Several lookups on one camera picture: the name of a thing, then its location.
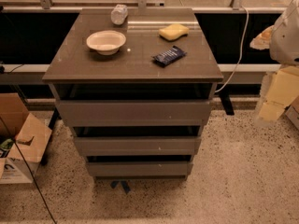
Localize open cardboard box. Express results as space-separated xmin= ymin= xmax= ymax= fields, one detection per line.
xmin=0 ymin=93 xmax=51 ymax=184

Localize grey drawer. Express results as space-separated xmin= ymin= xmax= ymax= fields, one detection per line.
xmin=86 ymin=161 xmax=193 ymax=178
xmin=56 ymin=101 xmax=211 ymax=127
xmin=74 ymin=137 xmax=201 ymax=156

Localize grey top drawer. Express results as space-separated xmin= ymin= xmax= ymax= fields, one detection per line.
xmin=56 ymin=101 xmax=211 ymax=127

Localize cardboard box at right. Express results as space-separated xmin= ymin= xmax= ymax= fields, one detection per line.
xmin=286 ymin=97 xmax=299 ymax=130

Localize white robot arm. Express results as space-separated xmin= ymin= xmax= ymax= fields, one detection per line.
xmin=249 ymin=0 xmax=299 ymax=123

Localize white cable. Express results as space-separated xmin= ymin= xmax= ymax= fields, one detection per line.
xmin=214 ymin=5 xmax=250 ymax=94

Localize white paper bowl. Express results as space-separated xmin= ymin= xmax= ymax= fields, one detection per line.
xmin=86 ymin=30 xmax=126 ymax=55

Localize dark blue snack packet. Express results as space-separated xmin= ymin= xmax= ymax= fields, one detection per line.
xmin=152 ymin=46 xmax=186 ymax=67

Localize grey bottom drawer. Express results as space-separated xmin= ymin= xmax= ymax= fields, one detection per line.
xmin=86 ymin=161 xmax=193 ymax=178

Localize black cable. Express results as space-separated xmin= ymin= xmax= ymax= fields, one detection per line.
xmin=0 ymin=115 xmax=58 ymax=224

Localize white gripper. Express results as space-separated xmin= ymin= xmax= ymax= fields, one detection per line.
xmin=249 ymin=25 xmax=299 ymax=121

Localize grey drawer cabinet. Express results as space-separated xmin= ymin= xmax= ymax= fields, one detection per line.
xmin=43 ymin=8 xmax=222 ymax=180

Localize yellow sponge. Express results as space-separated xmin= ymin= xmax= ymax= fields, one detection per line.
xmin=159 ymin=23 xmax=189 ymax=41

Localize grey middle drawer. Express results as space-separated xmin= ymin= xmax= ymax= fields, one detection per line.
xmin=74 ymin=137 xmax=201 ymax=156

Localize blue tape on floor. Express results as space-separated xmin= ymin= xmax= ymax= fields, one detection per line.
xmin=110 ymin=180 xmax=131 ymax=194

